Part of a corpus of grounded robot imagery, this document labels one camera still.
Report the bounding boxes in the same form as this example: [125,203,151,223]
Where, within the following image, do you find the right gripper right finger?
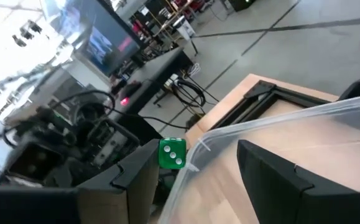
[237,139,360,224]

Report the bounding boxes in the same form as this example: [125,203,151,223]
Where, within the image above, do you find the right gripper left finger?
[76,139,161,224]

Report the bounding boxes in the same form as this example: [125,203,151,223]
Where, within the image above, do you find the small green die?
[158,138,187,170]

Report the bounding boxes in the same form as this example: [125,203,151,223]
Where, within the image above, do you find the clear plastic container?
[157,92,360,224]

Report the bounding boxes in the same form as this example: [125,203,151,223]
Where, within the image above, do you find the black computer mouse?
[117,80,143,106]

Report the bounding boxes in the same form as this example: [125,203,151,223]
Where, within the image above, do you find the grey side desk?
[111,46,199,121]

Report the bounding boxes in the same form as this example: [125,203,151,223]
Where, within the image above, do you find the computer monitor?
[39,0,148,78]

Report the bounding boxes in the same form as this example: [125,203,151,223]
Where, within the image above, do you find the coiled black cable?
[167,73,219,110]

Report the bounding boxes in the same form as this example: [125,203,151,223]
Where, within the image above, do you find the black metal table frame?
[209,80,339,131]

